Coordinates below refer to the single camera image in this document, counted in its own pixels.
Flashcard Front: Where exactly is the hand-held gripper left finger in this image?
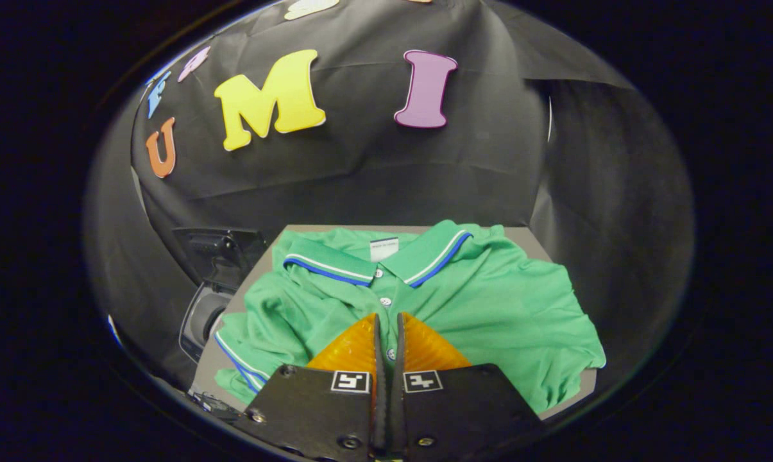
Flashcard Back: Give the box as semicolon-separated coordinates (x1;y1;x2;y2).
235;312;387;462

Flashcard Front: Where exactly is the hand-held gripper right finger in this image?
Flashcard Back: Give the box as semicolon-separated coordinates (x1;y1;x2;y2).
389;312;544;459

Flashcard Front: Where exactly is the green polo shirt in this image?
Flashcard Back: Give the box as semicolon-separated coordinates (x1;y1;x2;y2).
214;219;607;415

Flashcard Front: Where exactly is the dark washing machine lid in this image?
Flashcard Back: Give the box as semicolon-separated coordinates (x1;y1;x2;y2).
171;227;268;289

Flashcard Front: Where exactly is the grey cabinet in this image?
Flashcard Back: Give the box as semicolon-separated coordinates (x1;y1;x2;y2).
191;225;599;421

